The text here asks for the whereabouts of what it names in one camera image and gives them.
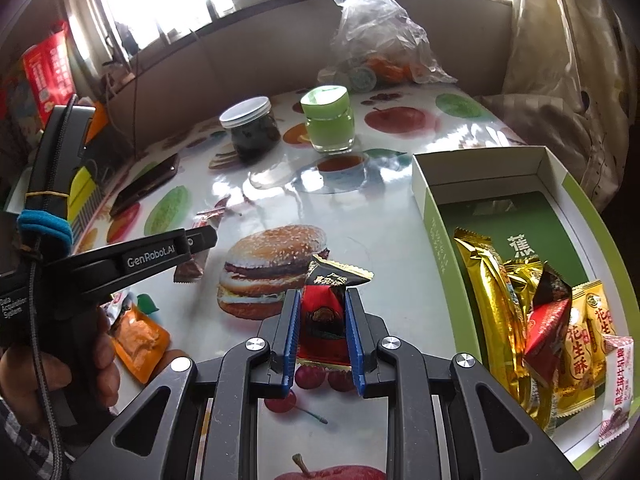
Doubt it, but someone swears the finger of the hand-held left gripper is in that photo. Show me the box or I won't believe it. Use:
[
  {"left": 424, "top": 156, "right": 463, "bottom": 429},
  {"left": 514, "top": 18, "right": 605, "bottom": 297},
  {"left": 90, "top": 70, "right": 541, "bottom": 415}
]
[{"left": 177, "top": 225, "right": 219, "bottom": 264}]

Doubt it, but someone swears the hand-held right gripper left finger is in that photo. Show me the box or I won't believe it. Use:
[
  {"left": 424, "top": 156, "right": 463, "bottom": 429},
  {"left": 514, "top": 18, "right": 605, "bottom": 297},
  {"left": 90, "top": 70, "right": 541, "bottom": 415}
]
[{"left": 70, "top": 289, "right": 302, "bottom": 480}]

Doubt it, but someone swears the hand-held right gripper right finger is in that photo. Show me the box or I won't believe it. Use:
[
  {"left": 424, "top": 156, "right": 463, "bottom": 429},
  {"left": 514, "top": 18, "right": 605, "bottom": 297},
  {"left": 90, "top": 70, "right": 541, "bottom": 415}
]
[{"left": 344, "top": 288, "right": 581, "bottom": 480}]

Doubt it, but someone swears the red and black snack packet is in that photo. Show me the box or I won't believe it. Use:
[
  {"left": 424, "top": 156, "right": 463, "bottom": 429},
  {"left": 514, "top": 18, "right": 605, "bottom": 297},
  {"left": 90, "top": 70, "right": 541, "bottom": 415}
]
[{"left": 296, "top": 255, "right": 375, "bottom": 372}]

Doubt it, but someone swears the long gold snack packet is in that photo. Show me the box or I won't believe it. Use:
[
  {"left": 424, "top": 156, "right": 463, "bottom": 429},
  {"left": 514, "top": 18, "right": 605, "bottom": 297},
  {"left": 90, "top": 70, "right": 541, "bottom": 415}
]
[{"left": 452, "top": 226, "right": 543, "bottom": 428}]

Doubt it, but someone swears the small gold packet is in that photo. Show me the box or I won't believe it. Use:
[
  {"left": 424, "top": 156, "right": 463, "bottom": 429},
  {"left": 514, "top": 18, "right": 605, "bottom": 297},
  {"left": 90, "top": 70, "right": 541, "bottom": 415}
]
[{"left": 501, "top": 256, "right": 546, "bottom": 311}]

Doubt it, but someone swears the red and black triangular packet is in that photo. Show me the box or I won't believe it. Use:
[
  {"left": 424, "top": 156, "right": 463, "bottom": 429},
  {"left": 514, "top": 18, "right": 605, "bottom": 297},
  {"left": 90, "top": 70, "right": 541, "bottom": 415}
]
[{"left": 524, "top": 261, "right": 573, "bottom": 387}]

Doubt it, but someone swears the green and white cardboard box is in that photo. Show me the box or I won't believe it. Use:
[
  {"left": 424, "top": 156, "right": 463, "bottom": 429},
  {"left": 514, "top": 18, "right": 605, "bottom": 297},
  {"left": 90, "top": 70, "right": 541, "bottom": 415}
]
[{"left": 411, "top": 145, "right": 640, "bottom": 472}]

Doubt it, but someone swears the pink and white snack packet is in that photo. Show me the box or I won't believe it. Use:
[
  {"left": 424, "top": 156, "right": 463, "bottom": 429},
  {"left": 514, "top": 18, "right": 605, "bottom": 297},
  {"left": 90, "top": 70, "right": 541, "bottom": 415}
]
[{"left": 597, "top": 334, "right": 637, "bottom": 448}]

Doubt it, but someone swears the person's left forearm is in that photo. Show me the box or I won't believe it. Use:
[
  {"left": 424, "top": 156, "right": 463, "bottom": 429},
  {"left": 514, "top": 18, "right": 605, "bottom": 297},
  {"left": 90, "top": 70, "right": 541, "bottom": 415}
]
[{"left": 0, "top": 400, "right": 68, "bottom": 480}]

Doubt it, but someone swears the person's left hand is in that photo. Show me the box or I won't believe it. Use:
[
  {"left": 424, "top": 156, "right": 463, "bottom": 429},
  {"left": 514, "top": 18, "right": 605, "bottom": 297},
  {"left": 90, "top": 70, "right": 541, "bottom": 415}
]
[{"left": 0, "top": 305, "right": 122, "bottom": 432}]

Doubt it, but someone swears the small red candy wrapper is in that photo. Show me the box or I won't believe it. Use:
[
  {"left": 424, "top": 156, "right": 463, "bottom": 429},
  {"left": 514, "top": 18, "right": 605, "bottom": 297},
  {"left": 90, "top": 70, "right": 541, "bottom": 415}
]
[{"left": 194, "top": 195, "right": 232, "bottom": 227}]

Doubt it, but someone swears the blue elastic band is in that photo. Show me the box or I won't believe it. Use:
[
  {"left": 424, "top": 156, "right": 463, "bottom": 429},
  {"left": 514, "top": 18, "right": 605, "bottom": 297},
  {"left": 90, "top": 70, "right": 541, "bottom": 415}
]
[{"left": 17, "top": 210, "right": 75, "bottom": 250}]

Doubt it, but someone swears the yellow-green box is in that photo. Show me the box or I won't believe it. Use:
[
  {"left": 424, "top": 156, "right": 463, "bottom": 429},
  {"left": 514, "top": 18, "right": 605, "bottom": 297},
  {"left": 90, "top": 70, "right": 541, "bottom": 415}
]
[{"left": 69, "top": 162, "right": 98, "bottom": 223}]

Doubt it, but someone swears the black phone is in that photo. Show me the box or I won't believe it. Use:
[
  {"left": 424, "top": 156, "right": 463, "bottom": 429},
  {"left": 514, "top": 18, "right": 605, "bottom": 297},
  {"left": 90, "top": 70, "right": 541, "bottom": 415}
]
[{"left": 109, "top": 154, "right": 181, "bottom": 217}]

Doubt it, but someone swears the orange snack packet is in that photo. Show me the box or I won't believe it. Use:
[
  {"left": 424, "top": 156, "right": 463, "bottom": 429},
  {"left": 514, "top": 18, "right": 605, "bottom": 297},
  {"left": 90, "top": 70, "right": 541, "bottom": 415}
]
[{"left": 109, "top": 306, "right": 171, "bottom": 386}]

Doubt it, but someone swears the dark jar with white lid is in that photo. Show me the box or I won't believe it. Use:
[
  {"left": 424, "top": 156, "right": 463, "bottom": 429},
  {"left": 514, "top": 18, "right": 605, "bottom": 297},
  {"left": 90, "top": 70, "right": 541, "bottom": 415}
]
[{"left": 219, "top": 96, "right": 281, "bottom": 163}]

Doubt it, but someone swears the orange box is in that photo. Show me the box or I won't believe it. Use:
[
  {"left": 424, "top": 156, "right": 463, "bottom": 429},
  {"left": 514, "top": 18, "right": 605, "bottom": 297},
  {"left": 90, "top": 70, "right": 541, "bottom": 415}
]
[{"left": 85, "top": 102, "right": 108, "bottom": 146}]

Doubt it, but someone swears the food print tablecloth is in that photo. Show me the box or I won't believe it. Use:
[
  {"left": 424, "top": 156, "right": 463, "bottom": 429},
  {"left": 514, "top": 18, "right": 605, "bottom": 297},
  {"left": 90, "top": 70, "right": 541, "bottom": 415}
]
[{"left": 70, "top": 82, "right": 531, "bottom": 480}]

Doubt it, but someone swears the green glass jar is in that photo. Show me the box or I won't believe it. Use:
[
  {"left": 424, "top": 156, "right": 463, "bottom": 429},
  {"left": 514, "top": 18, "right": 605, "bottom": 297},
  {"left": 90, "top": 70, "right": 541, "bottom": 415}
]
[{"left": 300, "top": 85, "right": 357, "bottom": 155}]

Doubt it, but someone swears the red cardboard box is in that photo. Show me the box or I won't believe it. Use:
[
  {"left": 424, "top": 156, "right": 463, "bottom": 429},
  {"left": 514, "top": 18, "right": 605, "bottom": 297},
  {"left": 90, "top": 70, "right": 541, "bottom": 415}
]
[{"left": 21, "top": 21, "right": 76, "bottom": 113}]

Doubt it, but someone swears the small round lidded cup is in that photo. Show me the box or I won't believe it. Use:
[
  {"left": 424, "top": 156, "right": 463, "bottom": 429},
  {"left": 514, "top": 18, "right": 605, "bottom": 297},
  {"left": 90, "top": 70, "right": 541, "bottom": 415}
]
[{"left": 348, "top": 66, "right": 377, "bottom": 92}]

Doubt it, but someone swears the clear plastic bag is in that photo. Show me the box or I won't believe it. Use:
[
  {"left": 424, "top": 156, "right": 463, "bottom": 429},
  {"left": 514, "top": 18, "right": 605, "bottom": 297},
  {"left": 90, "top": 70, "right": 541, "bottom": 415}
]
[{"left": 317, "top": 0, "right": 458, "bottom": 92}]

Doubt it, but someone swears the cream patterned curtain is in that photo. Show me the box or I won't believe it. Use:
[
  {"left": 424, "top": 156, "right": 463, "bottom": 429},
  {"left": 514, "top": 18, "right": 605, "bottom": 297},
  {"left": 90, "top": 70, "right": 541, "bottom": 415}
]
[{"left": 480, "top": 0, "right": 640, "bottom": 213}]

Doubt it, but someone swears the black braided cable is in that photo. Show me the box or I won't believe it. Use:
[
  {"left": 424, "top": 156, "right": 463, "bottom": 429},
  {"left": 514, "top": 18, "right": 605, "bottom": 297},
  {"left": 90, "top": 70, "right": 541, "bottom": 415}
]
[{"left": 27, "top": 247, "right": 66, "bottom": 480}]

